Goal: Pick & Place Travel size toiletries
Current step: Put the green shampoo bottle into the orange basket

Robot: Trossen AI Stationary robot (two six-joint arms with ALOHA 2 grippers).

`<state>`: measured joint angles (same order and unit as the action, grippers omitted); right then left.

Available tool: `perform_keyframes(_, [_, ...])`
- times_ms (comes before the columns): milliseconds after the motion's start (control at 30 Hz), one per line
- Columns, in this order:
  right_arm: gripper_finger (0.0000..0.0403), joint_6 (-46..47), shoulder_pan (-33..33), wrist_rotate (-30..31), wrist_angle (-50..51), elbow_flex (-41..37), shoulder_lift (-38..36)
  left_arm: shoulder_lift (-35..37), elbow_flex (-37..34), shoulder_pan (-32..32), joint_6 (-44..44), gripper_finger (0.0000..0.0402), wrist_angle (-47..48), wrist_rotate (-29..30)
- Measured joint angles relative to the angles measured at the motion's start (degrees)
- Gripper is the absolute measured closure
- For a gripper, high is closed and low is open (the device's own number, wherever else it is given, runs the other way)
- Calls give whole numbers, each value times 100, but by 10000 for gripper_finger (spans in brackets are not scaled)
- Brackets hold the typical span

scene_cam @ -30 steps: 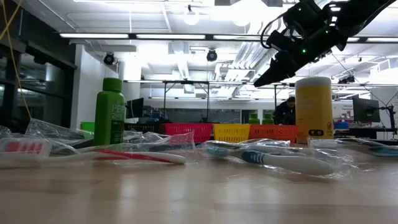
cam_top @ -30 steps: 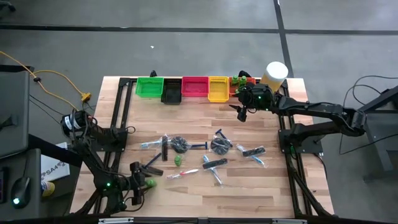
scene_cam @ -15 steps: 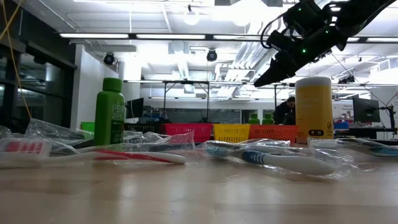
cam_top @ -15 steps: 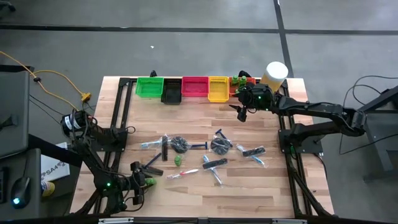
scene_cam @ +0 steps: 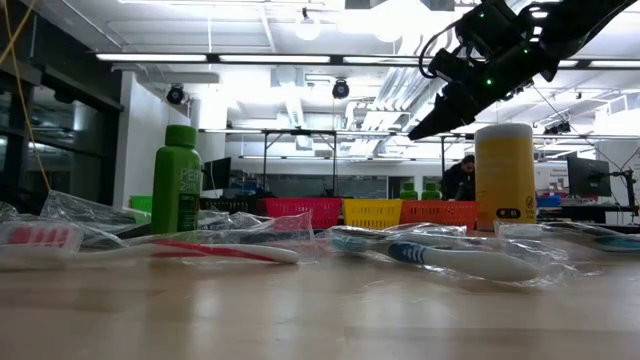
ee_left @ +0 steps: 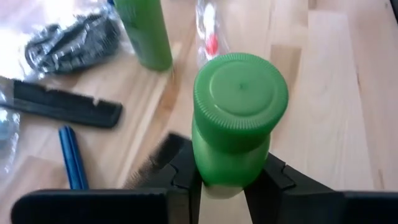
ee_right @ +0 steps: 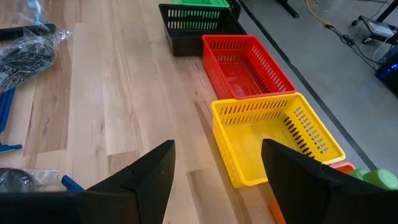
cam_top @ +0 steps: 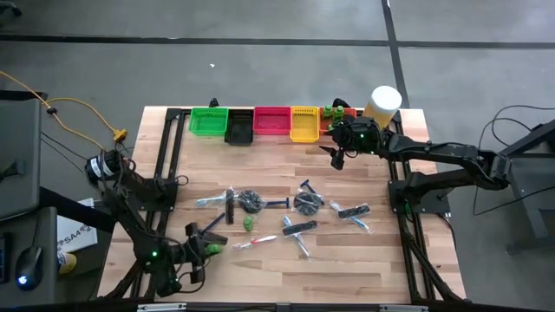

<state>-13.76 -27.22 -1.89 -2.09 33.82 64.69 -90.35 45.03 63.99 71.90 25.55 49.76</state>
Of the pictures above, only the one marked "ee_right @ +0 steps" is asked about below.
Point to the yellow plastic basket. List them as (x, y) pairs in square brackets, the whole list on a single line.
[(255, 146)]

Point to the green shampoo bottle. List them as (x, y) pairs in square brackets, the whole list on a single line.
[(381, 180), (357, 175)]

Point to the black computer tower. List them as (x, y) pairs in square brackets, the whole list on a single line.
[(388, 71)]

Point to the green plastic basket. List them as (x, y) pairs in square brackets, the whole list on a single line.
[(202, 2)]

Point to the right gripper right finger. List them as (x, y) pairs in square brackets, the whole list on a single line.
[(304, 193)]

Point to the light blue bagged toothbrush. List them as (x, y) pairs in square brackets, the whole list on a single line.
[(36, 14)]

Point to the black plastic basket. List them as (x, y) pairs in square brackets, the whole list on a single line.
[(192, 43)]

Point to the blue disposable razor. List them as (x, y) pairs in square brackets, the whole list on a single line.
[(71, 183), (6, 109)]

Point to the black stand foot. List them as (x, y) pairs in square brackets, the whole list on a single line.
[(289, 9)]

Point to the black floor tape strip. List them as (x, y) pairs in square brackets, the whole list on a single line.
[(307, 84)]

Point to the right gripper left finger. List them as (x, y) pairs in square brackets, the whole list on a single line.
[(140, 193)]

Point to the bagged black comb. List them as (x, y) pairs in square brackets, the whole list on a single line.
[(28, 31), (25, 59)]

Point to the orange plastic basket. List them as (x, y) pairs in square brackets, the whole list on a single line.
[(342, 167)]

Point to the red plastic basket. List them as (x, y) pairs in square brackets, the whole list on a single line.
[(242, 71)]

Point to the black wheeled stand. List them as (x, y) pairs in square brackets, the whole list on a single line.
[(381, 29)]

